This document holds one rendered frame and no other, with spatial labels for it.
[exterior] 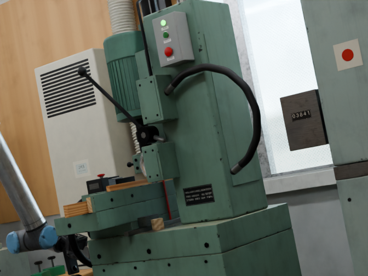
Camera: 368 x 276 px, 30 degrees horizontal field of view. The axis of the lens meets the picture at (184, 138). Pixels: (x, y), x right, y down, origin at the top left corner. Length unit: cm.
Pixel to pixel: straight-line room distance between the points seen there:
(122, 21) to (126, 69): 168
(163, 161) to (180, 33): 42
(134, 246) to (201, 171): 34
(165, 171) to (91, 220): 29
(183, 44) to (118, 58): 36
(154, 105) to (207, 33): 29
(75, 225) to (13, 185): 52
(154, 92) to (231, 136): 29
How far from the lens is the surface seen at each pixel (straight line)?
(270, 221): 235
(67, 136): 426
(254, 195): 231
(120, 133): 411
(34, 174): 493
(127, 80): 247
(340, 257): 369
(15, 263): 476
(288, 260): 242
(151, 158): 224
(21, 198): 277
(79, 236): 287
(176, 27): 221
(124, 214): 232
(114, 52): 249
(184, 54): 219
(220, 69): 212
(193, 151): 225
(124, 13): 416
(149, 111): 225
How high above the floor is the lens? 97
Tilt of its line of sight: 3 degrees up
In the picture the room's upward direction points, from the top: 11 degrees counter-clockwise
